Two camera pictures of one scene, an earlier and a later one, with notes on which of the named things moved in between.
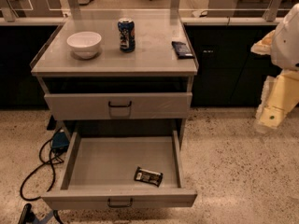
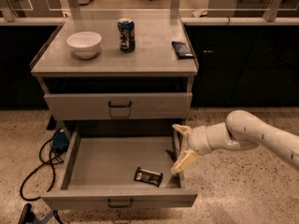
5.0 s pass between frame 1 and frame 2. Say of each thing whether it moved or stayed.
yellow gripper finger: moved
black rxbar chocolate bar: stayed
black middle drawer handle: stayed
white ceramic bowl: stayed
